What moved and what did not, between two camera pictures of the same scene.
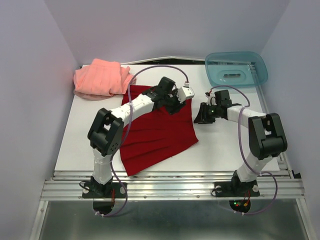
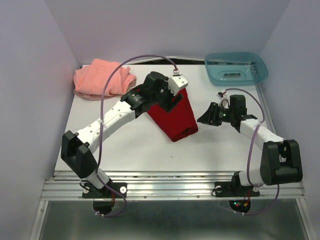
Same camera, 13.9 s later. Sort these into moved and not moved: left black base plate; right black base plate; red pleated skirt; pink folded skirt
Moved: red pleated skirt
Not moved: pink folded skirt; right black base plate; left black base plate
